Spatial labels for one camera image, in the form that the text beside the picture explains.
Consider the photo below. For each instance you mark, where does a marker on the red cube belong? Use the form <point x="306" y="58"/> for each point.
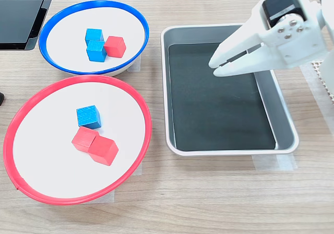
<point x="83" y="139"/>
<point x="103" y="151"/>
<point x="114" y="46"/>

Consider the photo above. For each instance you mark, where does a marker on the blue cube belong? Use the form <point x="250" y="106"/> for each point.
<point x="94" y="34"/>
<point x="88" y="116"/>
<point x="96" y="51"/>

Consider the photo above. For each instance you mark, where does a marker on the steel tray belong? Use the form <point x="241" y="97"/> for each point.
<point x="284" y="119"/>

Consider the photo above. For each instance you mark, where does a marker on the black tray mat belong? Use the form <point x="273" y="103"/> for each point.
<point x="214" y="108"/>

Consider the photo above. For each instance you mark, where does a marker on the blue-rimmed white plate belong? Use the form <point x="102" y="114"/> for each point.
<point x="68" y="30"/>

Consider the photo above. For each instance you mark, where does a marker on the red-rimmed white plate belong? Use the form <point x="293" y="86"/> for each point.
<point x="52" y="153"/>

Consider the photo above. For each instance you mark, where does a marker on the black electronic device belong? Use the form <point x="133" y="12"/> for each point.
<point x="18" y="14"/>

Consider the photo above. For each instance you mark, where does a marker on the small black object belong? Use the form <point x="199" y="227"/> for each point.
<point x="1" y="99"/>

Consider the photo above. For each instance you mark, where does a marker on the pale perforated base plate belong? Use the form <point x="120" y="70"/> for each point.
<point x="324" y="83"/>

